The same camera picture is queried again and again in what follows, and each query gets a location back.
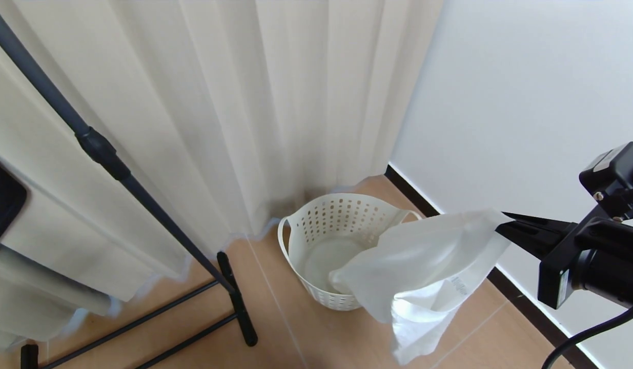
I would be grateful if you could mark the white laundry basket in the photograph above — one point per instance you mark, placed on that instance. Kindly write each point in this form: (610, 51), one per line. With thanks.
(342, 215)

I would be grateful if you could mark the white garment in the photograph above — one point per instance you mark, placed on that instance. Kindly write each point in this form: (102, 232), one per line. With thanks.
(424, 256)

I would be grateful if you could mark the beige curtain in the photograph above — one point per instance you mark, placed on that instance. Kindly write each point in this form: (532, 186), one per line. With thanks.
(244, 102)

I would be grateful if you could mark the black clothes rack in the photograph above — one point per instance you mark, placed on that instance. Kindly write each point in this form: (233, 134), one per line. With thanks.
(98, 148)

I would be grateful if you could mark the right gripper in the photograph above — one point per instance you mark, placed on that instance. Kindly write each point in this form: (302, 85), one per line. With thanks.
(603, 271)

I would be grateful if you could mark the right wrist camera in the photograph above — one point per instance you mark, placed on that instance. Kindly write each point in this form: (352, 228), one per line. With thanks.
(618, 169)

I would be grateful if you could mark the black shorts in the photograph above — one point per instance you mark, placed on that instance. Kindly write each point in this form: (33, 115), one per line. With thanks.
(3, 200)

